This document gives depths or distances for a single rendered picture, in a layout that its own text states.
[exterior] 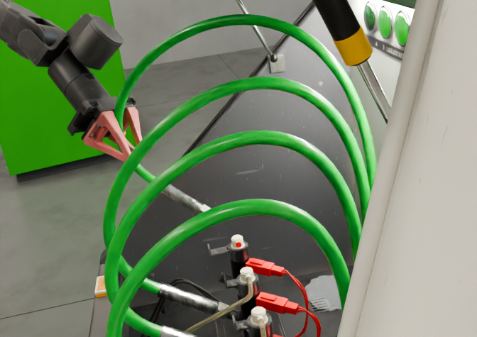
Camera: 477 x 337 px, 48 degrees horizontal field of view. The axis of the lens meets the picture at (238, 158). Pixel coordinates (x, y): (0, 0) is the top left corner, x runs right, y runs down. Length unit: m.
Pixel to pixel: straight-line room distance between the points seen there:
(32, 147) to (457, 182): 3.95
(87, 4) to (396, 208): 3.70
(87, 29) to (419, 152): 0.65
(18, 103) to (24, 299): 1.62
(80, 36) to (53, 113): 3.20
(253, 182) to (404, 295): 0.78
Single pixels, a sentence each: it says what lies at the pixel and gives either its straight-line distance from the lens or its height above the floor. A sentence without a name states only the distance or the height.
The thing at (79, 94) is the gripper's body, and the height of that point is 1.33.
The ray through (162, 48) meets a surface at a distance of 0.75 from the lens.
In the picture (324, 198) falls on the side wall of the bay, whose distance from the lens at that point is 1.12.
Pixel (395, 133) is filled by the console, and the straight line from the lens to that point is 0.32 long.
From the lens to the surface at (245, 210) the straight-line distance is 0.45.
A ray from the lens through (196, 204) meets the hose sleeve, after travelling 0.83.
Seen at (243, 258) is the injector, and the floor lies 1.12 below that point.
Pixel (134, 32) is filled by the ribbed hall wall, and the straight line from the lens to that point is 7.19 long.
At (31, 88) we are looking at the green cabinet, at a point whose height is 0.68.
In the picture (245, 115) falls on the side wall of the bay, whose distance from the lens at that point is 1.01.
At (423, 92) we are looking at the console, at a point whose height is 1.45.
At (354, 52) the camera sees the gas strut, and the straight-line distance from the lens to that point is 0.34.
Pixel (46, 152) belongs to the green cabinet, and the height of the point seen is 0.19.
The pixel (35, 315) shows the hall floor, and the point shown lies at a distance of 2.76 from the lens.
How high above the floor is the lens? 1.54
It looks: 23 degrees down
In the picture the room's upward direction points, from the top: 7 degrees counter-clockwise
